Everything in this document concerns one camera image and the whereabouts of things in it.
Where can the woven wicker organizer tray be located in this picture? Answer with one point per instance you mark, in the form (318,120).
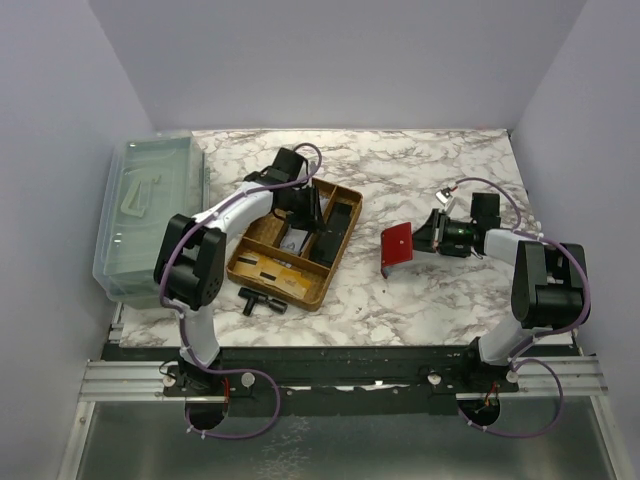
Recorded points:
(293,265)

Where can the aluminium frame rail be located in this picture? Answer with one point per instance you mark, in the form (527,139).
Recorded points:
(124,381)

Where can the red card holder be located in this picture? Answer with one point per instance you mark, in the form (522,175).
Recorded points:
(396,247)

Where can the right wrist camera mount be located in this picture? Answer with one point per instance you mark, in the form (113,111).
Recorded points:
(446,197)

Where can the black T-shaped tool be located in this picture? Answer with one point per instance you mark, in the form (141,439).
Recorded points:
(253,298)

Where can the black card holder in tray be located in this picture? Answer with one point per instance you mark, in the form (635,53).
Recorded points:
(326,247)

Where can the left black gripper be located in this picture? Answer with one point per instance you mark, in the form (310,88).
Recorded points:
(307,209)

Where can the gold cards in tray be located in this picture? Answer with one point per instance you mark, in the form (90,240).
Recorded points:
(273,274)

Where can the clear plastic storage box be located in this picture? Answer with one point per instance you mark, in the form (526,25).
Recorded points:
(150,180)

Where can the silver cards in tray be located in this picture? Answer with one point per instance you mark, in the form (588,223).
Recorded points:
(294,241)

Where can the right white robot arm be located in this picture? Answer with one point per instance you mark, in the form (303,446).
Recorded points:
(550,294)

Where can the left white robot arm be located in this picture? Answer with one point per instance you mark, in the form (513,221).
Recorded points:
(190,267)

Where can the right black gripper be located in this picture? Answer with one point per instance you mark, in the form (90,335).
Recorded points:
(435,231)

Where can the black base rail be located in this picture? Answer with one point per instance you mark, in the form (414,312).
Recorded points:
(328,381)

